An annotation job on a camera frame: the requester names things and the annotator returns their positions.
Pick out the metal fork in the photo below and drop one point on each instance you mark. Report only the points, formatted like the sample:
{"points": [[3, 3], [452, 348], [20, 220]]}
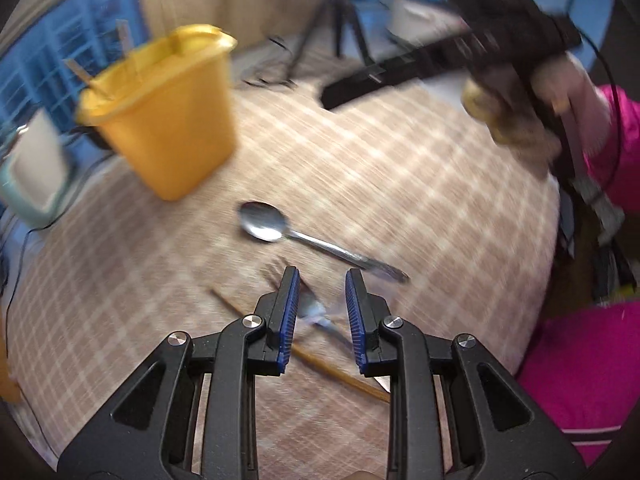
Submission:
{"points": [[310, 309]]}

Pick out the thin wooden chopstick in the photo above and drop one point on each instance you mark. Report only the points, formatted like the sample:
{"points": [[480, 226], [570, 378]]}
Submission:
{"points": [[87, 79]]}

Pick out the white electric kettle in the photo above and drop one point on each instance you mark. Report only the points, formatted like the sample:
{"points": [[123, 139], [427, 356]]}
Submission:
{"points": [[36, 169]]}

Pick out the checkered table mat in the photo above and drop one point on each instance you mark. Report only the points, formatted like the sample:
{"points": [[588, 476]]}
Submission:
{"points": [[399, 176]]}

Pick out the pink jacket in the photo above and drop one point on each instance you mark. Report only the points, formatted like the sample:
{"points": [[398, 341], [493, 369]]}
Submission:
{"points": [[583, 368]]}

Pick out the yellow plastic utensil holder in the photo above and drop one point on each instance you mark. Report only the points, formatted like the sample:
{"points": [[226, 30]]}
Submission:
{"points": [[166, 108]]}

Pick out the metal spoon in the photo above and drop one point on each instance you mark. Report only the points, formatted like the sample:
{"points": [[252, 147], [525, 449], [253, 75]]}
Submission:
{"points": [[269, 225]]}

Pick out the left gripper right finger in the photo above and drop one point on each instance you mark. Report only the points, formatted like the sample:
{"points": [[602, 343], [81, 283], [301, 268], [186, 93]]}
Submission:
{"points": [[365, 312]]}

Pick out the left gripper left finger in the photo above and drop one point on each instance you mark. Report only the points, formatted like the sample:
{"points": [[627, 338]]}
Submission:
{"points": [[283, 317]]}

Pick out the wooden chopstick on mat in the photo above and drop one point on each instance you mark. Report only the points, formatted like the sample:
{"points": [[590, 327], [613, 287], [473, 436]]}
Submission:
{"points": [[312, 361]]}

